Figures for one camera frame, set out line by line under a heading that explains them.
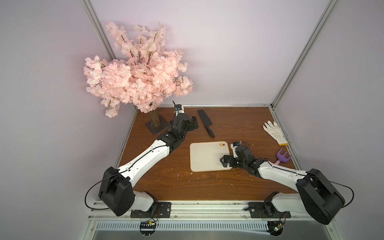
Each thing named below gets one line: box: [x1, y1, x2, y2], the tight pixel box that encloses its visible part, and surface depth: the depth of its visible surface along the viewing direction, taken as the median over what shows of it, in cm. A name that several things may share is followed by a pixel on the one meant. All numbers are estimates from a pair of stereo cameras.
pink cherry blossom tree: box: [83, 21, 194, 118], surface depth 71 cm
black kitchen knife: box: [197, 109, 216, 138], surface depth 115 cm
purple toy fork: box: [274, 148, 292, 165], surface depth 92 cm
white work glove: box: [262, 120, 289, 146], surface depth 106 cm
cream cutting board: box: [189, 141, 233, 173], surface depth 97 cm
